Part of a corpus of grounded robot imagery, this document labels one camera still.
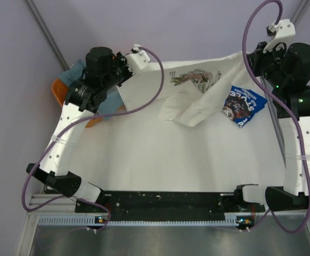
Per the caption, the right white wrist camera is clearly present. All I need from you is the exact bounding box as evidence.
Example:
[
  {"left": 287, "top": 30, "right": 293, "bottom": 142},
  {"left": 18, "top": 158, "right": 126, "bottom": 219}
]
[{"left": 263, "top": 19, "right": 296, "bottom": 53}]

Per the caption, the blue folded t shirt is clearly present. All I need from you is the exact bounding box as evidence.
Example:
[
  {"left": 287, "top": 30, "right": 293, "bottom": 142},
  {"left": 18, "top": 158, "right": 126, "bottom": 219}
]
[{"left": 222, "top": 86, "right": 267, "bottom": 128}]

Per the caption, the grey slotted cable duct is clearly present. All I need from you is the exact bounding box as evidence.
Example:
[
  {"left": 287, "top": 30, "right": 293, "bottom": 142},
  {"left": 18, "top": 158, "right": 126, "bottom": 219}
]
[{"left": 38, "top": 215, "right": 240, "bottom": 227}]

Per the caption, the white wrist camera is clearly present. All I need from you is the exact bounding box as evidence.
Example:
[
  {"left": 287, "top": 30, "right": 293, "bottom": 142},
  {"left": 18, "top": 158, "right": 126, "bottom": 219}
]
[
  {"left": 263, "top": 19, "right": 296, "bottom": 53},
  {"left": 125, "top": 44, "right": 151, "bottom": 74}
]

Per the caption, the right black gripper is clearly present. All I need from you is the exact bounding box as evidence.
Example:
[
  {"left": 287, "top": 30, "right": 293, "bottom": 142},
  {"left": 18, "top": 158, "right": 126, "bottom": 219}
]
[{"left": 245, "top": 39, "right": 286, "bottom": 89}]

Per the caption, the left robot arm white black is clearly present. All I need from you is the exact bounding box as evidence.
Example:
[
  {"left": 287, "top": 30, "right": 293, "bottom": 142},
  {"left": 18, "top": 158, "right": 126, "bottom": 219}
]
[{"left": 27, "top": 47, "right": 134, "bottom": 212}]

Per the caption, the white t shirt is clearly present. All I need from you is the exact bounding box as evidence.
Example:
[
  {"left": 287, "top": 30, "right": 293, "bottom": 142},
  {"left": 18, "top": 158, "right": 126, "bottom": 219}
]
[{"left": 118, "top": 52, "right": 255, "bottom": 127}]

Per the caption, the teal grey t shirt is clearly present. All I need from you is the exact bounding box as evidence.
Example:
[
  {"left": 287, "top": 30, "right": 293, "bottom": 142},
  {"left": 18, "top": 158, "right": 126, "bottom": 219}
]
[{"left": 59, "top": 59, "right": 123, "bottom": 119}]

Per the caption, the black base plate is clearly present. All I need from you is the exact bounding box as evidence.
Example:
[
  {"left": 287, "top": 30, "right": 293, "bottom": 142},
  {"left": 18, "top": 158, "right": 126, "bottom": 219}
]
[{"left": 74, "top": 190, "right": 265, "bottom": 221}]

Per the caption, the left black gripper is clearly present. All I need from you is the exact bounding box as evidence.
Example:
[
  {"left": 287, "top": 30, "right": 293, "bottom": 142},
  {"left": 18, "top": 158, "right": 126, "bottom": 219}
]
[{"left": 102, "top": 51, "right": 136, "bottom": 91}]

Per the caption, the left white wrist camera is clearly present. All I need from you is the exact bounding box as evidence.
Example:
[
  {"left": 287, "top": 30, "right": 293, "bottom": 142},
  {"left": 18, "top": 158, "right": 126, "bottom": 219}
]
[{"left": 125, "top": 44, "right": 151, "bottom": 74}]

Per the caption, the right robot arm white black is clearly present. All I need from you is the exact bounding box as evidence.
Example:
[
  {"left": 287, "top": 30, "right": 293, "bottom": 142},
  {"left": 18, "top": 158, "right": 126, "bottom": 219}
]
[{"left": 233, "top": 42, "right": 310, "bottom": 212}]

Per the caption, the aluminium frame rail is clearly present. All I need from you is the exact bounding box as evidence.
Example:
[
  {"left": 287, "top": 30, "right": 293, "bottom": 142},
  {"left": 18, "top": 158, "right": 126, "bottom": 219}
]
[{"left": 28, "top": 194, "right": 78, "bottom": 214}]

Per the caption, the orange plastic basket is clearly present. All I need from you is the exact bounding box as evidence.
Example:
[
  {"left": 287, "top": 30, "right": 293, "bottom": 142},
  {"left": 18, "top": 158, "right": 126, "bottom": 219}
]
[{"left": 51, "top": 78, "right": 103, "bottom": 128}]

